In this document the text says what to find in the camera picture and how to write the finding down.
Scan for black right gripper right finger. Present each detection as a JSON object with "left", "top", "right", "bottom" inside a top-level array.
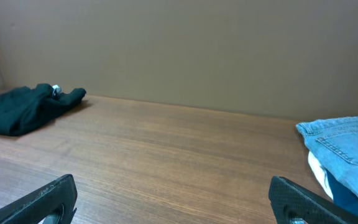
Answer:
[{"left": 268, "top": 176, "right": 358, "bottom": 224}]

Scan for white garment under jeans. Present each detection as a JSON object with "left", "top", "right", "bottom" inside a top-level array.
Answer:
[{"left": 308, "top": 151, "right": 334, "bottom": 200}]

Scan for blue garment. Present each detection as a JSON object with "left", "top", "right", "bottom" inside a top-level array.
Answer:
[{"left": 326, "top": 171, "right": 358, "bottom": 216}]

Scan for light blue denim jeans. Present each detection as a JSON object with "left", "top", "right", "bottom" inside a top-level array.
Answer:
[{"left": 296, "top": 116, "right": 358, "bottom": 197}]

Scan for black shorts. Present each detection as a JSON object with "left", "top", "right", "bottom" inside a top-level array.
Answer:
[{"left": 0, "top": 83, "right": 86, "bottom": 136}]

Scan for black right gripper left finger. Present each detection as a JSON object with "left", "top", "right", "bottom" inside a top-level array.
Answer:
[{"left": 0, "top": 174, "right": 78, "bottom": 224}]

